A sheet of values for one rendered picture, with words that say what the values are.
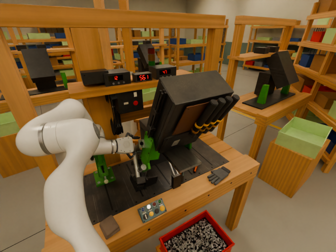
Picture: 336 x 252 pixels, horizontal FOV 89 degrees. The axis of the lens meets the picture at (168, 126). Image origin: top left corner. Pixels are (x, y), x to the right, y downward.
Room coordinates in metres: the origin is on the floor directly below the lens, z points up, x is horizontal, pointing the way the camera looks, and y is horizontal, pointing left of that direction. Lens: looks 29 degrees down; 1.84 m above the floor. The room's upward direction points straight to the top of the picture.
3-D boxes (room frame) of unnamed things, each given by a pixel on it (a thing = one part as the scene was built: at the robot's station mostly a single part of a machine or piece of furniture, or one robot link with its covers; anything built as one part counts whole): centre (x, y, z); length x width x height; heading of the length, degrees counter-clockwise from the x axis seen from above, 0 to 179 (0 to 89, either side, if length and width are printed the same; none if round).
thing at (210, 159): (0.98, 0.08, 0.89); 1.10 x 0.42 x 0.02; 120
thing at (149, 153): (0.89, 0.11, 1.17); 0.13 x 0.12 x 0.20; 120
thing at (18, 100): (1.24, 0.22, 1.36); 1.49 x 0.09 x 0.97; 120
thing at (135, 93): (1.11, 0.27, 1.42); 0.17 x 0.12 x 0.15; 120
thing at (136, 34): (9.06, 1.02, 1.12); 3.22 x 0.55 x 2.23; 126
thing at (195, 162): (0.93, -0.04, 1.11); 0.39 x 0.16 x 0.03; 30
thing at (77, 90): (1.21, 0.20, 1.52); 0.90 x 0.25 x 0.04; 120
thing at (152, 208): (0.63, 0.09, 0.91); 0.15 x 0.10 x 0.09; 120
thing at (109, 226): (0.53, 0.32, 0.91); 0.10 x 0.08 x 0.03; 40
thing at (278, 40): (8.47, -5.01, 1.12); 3.22 x 0.55 x 2.23; 36
